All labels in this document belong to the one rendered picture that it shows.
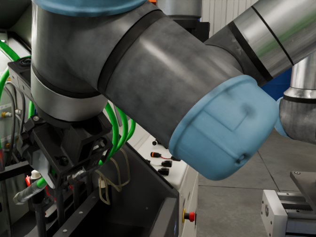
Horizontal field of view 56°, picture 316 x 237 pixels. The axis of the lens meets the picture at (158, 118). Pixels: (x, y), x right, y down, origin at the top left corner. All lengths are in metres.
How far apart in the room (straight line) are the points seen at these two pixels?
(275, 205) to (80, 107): 0.70
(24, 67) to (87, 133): 0.15
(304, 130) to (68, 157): 0.67
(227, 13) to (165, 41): 6.84
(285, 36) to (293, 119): 0.60
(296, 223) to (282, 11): 0.65
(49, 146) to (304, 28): 0.28
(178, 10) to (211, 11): 6.57
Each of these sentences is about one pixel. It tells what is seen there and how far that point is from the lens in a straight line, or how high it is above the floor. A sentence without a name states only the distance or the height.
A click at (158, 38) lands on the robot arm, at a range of 0.19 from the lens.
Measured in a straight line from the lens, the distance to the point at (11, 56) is 0.51.
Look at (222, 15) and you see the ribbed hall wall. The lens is 7.05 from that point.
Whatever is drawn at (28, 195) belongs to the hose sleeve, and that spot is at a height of 1.17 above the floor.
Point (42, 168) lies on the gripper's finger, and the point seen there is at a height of 1.25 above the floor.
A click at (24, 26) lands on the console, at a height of 1.47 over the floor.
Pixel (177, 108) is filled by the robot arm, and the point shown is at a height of 1.38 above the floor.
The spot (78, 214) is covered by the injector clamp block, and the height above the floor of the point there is 0.98.
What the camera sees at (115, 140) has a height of 1.21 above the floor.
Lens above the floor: 1.42
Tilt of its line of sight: 15 degrees down
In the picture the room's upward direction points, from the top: straight up
